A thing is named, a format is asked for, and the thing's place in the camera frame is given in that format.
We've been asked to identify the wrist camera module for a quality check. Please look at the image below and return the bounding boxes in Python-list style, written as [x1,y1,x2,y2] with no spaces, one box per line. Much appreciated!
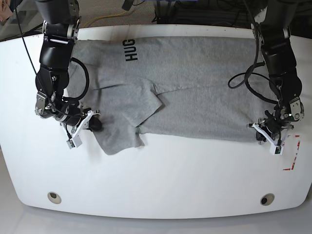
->
[270,143,285,155]
[66,136,82,149]

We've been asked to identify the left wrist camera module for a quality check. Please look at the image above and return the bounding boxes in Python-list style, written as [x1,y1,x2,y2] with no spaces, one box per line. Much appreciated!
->
[270,143,285,155]

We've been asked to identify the right table grommet hole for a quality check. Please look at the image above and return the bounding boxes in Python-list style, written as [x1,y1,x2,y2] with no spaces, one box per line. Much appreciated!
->
[260,194,275,206]

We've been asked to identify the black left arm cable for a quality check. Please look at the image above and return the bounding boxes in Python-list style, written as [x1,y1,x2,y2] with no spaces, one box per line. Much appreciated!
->
[228,21,278,103]

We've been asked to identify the red tape rectangle marking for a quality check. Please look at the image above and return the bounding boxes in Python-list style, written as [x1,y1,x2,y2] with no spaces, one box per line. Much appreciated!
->
[281,134,301,171]

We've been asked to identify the yellow cable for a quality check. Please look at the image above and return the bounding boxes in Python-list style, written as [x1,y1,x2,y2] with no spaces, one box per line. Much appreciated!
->
[82,11,130,29]

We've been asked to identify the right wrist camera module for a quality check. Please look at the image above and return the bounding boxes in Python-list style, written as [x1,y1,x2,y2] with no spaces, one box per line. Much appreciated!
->
[66,136,82,149]

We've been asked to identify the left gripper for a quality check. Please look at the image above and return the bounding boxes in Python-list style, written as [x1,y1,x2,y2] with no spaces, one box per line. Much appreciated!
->
[247,117,292,146]

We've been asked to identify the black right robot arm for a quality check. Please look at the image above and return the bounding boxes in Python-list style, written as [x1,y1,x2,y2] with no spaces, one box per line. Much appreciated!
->
[35,0,102,149]

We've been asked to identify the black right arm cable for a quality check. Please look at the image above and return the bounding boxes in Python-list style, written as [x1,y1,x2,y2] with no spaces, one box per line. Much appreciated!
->
[62,57,90,104]

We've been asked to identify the grey T-shirt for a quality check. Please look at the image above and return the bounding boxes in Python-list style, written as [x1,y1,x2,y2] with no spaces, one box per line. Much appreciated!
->
[73,37,273,155]

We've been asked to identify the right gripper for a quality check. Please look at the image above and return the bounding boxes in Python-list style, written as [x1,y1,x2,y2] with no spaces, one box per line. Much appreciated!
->
[61,110,102,140]

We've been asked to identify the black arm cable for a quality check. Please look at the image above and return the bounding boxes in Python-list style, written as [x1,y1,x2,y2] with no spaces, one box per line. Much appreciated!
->
[62,57,90,104]
[228,21,278,103]

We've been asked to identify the left table grommet hole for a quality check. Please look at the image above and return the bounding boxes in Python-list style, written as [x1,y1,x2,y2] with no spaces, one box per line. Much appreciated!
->
[47,192,61,204]

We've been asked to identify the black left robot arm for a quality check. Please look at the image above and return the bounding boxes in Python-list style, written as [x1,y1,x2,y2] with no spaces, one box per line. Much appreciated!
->
[244,0,304,155]

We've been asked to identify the table grommet hole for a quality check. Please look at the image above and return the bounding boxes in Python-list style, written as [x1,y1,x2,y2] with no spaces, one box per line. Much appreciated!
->
[260,194,275,206]
[47,192,61,204]

